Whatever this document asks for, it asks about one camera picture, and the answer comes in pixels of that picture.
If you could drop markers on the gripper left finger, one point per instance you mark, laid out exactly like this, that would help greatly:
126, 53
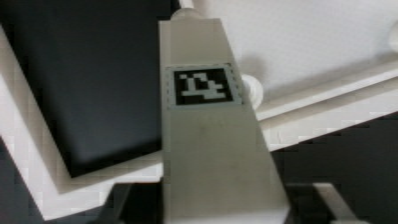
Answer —
114, 205

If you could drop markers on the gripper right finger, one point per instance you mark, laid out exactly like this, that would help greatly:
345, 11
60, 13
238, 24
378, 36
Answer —
339, 209

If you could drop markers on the white desk leg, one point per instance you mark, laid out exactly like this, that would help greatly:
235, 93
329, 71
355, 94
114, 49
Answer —
222, 188

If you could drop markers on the white desk tabletop tray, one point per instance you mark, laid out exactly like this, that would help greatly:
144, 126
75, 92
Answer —
311, 46

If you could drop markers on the white L-shaped fence wall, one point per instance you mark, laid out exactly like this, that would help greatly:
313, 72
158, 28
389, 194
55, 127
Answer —
302, 115

